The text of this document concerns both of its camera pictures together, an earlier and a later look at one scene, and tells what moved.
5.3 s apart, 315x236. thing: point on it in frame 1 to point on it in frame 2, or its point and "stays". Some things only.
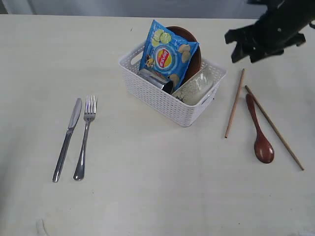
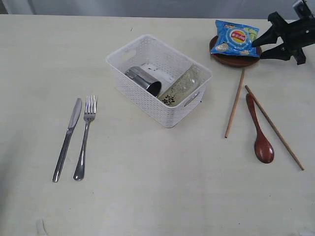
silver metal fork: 91,101 stays
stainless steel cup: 157,79 to 141,76
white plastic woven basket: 140,88 to 161,60
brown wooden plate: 195,64 to 235,60
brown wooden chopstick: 235,103 stays
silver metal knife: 67,139 stays
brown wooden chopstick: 273,127 stays
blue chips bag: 167,53 to 235,39
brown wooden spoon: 263,150 stays
